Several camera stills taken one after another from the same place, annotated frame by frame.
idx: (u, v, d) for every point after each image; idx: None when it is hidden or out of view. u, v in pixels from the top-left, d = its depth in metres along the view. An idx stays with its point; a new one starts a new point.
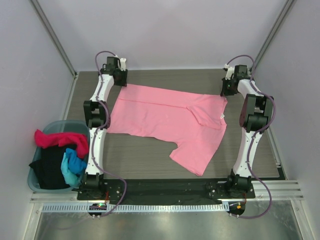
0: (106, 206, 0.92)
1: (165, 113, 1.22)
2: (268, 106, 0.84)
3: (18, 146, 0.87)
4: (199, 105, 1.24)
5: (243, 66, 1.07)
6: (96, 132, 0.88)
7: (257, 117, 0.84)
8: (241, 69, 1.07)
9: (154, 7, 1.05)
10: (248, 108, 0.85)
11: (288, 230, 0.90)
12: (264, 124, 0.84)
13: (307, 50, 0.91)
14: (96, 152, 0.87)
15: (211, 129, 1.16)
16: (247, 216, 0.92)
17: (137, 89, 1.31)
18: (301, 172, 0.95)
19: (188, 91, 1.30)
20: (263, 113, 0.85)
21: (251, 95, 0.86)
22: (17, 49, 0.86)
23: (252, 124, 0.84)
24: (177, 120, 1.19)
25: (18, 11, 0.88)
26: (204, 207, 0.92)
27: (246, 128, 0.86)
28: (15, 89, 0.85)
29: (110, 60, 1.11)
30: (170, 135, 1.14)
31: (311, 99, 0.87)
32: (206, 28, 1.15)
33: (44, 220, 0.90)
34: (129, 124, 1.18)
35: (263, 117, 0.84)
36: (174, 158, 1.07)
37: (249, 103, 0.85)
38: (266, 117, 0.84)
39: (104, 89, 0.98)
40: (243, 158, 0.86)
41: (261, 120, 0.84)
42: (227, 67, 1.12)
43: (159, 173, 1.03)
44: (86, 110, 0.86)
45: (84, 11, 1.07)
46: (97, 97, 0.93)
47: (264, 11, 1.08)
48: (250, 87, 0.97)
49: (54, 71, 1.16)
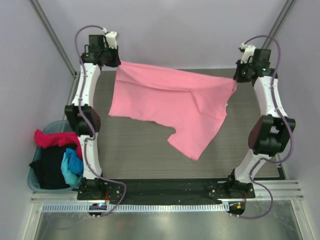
0: (106, 206, 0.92)
1: (168, 99, 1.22)
2: (284, 132, 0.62)
3: (18, 146, 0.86)
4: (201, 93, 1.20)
5: (267, 51, 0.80)
6: (86, 141, 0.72)
7: (269, 141, 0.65)
8: (262, 56, 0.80)
9: (154, 7, 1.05)
10: (259, 130, 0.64)
11: (288, 230, 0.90)
12: (276, 150, 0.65)
13: (307, 50, 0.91)
14: (91, 158, 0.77)
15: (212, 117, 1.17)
16: (248, 216, 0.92)
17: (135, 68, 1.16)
18: (301, 172, 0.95)
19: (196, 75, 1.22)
20: (278, 137, 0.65)
21: (266, 117, 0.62)
22: (18, 49, 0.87)
23: (264, 148, 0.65)
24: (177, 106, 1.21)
25: (19, 10, 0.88)
26: (204, 207, 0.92)
27: (255, 151, 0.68)
28: (16, 88, 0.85)
29: (93, 40, 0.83)
30: (170, 120, 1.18)
31: (311, 99, 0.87)
32: (206, 28, 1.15)
33: (45, 220, 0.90)
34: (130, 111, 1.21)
35: (276, 143, 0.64)
36: (173, 142, 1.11)
37: (261, 125, 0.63)
38: (280, 143, 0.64)
39: (89, 85, 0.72)
40: (246, 171, 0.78)
41: (274, 145, 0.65)
42: (244, 47, 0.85)
43: (159, 172, 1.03)
44: (68, 115, 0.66)
45: (84, 11, 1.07)
46: (81, 99, 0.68)
47: (264, 11, 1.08)
48: (269, 93, 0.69)
49: (54, 71, 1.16)
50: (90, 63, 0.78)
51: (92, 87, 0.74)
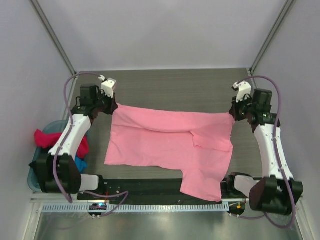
0: (106, 206, 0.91)
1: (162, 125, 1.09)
2: (293, 192, 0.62)
3: (18, 146, 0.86)
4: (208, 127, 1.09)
5: (265, 94, 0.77)
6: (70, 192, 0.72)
7: (274, 208, 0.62)
8: (263, 99, 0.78)
9: (155, 6, 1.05)
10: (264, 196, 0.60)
11: (287, 230, 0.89)
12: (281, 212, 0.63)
13: (307, 50, 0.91)
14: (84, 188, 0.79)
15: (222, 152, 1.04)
16: (247, 216, 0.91)
17: (131, 112, 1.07)
18: (300, 172, 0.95)
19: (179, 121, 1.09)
20: (283, 200, 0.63)
21: (274, 182, 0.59)
22: (17, 49, 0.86)
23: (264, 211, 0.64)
24: (179, 143, 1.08)
25: (19, 11, 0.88)
26: (204, 207, 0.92)
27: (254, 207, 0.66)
28: (16, 88, 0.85)
29: (86, 93, 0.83)
30: (175, 163, 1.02)
31: (311, 98, 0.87)
32: (206, 28, 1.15)
33: (45, 220, 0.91)
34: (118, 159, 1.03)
35: (282, 205, 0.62)
36: (187, 191, 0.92)
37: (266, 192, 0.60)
38: (287, 207, 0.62)
39: (73, 135, 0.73)
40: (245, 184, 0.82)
41: (278, 204, 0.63)
42: (238, 88, 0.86)
43: (168, 172, 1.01)
44: (40, 170, 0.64)
45: (84, 11, 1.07)
46: (60, 148, 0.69)
47: (264, 11, 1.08)
48: (271, 146, 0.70)
49: (53, 72, 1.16)
50: (80, 115, 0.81)
51: (78, 137, 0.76)
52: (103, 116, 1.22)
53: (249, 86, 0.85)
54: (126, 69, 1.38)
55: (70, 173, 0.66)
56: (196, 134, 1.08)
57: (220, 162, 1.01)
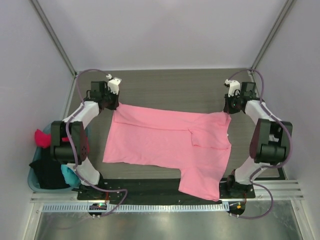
0: (106, 206, 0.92)
1: (160, 121, 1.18)
2: (283, 135, 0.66)
3: (17, 145, 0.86)
4: (204, 126, 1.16)
5: (251, 84, 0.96)
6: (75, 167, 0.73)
7: (274, 149, 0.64)
8: (248, 87, 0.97)
9: (154, 6, 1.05)
10: (261, 136, 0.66)
11: (288, 230, 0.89)
12: (281, 157, 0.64)
13: (307, 49, 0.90)
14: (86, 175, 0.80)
15: (220, 151, 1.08)
16: (247, 216, 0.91)
17: (133, 109, 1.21)
18: (301, 172, 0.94)
19: (176, 118, 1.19)
20: (280, 143, 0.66)
21: (265, 120, 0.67)
22: (17, 48, 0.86)
23: (266, 157, 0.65)
24: (178, 142, 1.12)
25: (19, 10, 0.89)
26: (204, 207, 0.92)
27: (257, 159, 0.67)
28: (16, 88, 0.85)
29: (95, 87, 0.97)
30: (173, 161, 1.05)
31: (311, 98, 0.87)
32: (206, 28, 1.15)
33: (45, 220, 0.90)
34: (118, 157, 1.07)
35: (280, 148, 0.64)
36: (185, 190, 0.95)
37: (261, 130, 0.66)
38: (284, 147, 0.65)
39: (85, 111, 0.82)
40: (246, 175, 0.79)
41: (278, 151, 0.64)
42: (229, 83, 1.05)
43: (168, 171, 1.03)
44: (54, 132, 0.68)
45: (84, 11, 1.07)
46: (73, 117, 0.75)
47: (264, 10, 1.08)
48: (260, 109, 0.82)
49: (53, 72, 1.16)
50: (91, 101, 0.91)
51: (88, 115, 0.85)
52: (103, 116, 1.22)
53: (238, 83, 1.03)
54: (127, 69, 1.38)
55: (82, 136, 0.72)
56: (194, 131, 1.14)
57: (216, 158, 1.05)
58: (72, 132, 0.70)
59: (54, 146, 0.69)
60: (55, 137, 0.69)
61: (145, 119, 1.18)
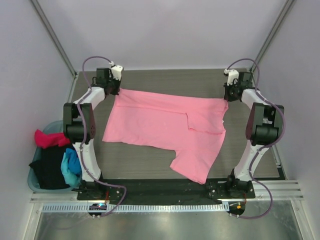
0: (106, 206, 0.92)
1: (160, 105, 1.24)
2: (277, 116, 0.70)
3: (17, 145, 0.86)
4: (201, 112, 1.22)
5: (248, 73, 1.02)
6: (81, 147, 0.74)
7: (268, 130, 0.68)
8: (245, 77, 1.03)
9: (154, 6, 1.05)
10: (256, 118, 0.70)
11: (288, 230, 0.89)
12: (275, 138, 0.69)
13: (307, 49, 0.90)
14: (88, 163, 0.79)
15: (215, 135, 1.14)
16: (247, 216, 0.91)
17: (135, 92, 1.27)
18: (301, 172, 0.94)
19: (176, 100, 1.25)
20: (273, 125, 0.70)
21: (259, 103, 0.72)
22: (17, 49, 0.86)
23: (261, 138, 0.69)
24: (174, 125, 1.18)
25: (19, 11, 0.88)
26: (204, 207, 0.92)
27: (253, 141, 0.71)
28: (16, 88, 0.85)
29: (101, 73, 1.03)
30: (169, 144, 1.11)
31: (311, 98, 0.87)
32: (206, 27, 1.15)
33: (44, 220, 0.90)
34: (116, 138, 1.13)
35: (273, 129, 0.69)
36: (176, 169, 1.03)
37: (256, 113, 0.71)
38: (277, 128, 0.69)
39: (93, 95, 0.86)
40: (245, 167, 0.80)
41: (272, 132, 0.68)
42: (228, 72, 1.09)
43: (166, 172, 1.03)
44: (66, 112, 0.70)
45: (84, 11, 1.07)
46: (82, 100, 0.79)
47: (264, 10, 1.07)
48: (256, 95, 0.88)
49: (53, 72, 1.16)
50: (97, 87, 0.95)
51: (95, 99, 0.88)
52: (103, 116, 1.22)
53: (237, 71, 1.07)
54: (127, 69, 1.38)
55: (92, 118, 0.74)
56: (191, 115, 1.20)
57: (210, 140, 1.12)
58: (84, 113, 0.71)
59: (67, 125, 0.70)
60: (67, 117, 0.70)
61: (145, 103, 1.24)
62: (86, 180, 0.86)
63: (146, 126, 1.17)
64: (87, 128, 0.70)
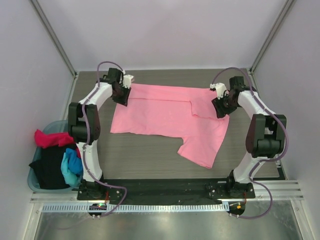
0: (106, 206, 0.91)
1: (165, 95, 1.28)
2: (279, 128, 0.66)
3: (18, 145, 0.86)
4: (204, 99, 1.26)
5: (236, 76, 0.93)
6: (84, 147, 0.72)
7: (269, 143, 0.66)
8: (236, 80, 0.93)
9: (155, 6, 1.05)
10: (257, 132, 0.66)
11: (288, 230, 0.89)
12: (276, 150, 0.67)
13: (307, 50, 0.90)
14: (90, 163, 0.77)
15: (219, 121, 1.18)
16: (247, 216, 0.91)
17: (141, 85, 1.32)
18: (301, 172, 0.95)
19: (180, 91, 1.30)
20: (274, 136, 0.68)
21: (259, 116, 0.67)
22: (17, 48, 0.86)
23: (263, 151, 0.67)
24: (179, 114, 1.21)
25: (19, 10, 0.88)
26: (204, 207, 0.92)
27: (254, 153, 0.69)
28: (15, 88, 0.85)
29: (112, 72, 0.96)
30: (176, 131, 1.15)
31: (311, 98, 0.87)
32: (206, 27, 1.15)
33: (44, 220, 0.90)
34: (123, 128, 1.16)
35: (275, 141, 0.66)
36: (183, 153, 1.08)
37: (257, 126, 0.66)
38: (278, 140, 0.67)
39: (100, 94, 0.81)
40: (245, 172, 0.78)
41: (273, 145, 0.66)
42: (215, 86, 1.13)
43: (166, 172, 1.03)
44: (70, 113, 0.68)
45: (84, 11, 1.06)
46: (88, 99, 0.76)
47: (264, 10, 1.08)
48: (254, 101, 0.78)
49: (53, 72, 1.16)
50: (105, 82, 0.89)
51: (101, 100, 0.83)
52: (103, 116, 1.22)
53: (223, 84, 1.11)
54: (127, 69, 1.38)
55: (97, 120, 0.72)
56: (194, 102, 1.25)
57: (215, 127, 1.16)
58: (88, 114, 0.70)
59: (71, 126, 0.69)
60: (71, 117, 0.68)
61: (151, 94, 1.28)
62: (86, 180, 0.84)
63: (151, 117, 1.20)
64: (91, 129, 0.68)
